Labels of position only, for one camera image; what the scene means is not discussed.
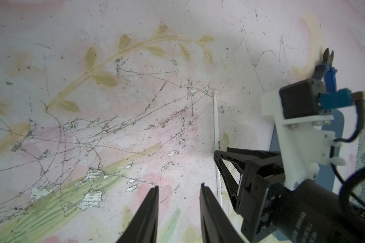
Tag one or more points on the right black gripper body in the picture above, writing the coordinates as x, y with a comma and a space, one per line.
309, 214

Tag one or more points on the blue handled pliers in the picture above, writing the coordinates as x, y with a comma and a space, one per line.
326, 72

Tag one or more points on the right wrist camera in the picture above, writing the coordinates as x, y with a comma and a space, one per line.
297, 110

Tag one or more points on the white straw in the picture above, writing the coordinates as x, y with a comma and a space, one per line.
217, 147

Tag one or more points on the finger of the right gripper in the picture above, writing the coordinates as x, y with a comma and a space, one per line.
231, 185
237, 154

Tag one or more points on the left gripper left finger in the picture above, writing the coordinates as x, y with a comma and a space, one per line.
144, 225

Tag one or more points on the blue plastic storage tray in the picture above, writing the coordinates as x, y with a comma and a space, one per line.
326, 176

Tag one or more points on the pink floral table mat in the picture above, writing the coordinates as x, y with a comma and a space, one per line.
102, 100

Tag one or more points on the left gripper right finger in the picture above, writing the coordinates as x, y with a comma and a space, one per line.
215, 226

